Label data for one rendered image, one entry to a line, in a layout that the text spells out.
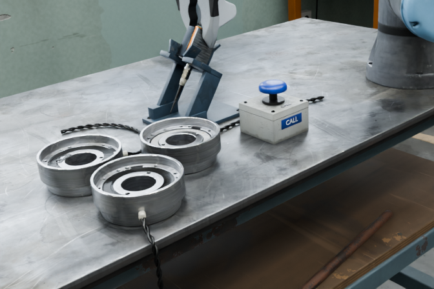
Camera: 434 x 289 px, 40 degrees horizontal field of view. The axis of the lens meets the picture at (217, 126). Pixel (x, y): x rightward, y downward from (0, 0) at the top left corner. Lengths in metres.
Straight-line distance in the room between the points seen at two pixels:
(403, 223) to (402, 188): 0.13
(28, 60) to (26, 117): 1.39
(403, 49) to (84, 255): 0.64
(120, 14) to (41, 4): 0.35
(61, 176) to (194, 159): 0.16
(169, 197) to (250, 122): 0.24
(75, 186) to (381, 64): 0.57
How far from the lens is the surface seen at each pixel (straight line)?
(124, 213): 0.64
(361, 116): 0.92
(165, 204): 0.65
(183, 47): 0.90
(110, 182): 0.70
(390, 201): 1.20
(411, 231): 1.12
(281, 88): 0.83
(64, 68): 2.49
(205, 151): 0.74
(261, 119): 0.82
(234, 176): 0.74
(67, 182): 0.73
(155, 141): 0.79
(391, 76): 1.04
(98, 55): 2.55
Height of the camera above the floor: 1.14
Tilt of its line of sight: 22 degrees down
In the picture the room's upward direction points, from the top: 4 degrees counter-clockwise
